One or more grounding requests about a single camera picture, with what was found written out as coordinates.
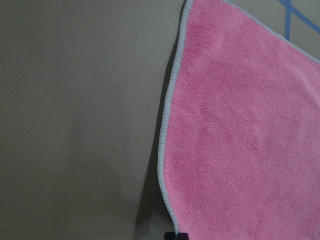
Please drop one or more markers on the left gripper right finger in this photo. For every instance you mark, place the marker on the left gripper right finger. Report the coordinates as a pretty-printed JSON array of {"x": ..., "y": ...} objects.
[{"x": 182, "y": 236}]

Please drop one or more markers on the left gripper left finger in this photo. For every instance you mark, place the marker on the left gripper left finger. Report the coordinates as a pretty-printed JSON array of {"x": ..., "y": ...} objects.
[{"x": 170, "y": 235}]

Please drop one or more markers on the pink and grey towel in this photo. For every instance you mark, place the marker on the pink and grey towel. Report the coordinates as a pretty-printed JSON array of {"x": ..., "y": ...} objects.
[{"x": 239, "y": 146}]

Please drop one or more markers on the blue tape grid lines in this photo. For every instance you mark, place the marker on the blue tape grid lines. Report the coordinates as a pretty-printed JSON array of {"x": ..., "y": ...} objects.
[{"x": 291, "y": 10}]

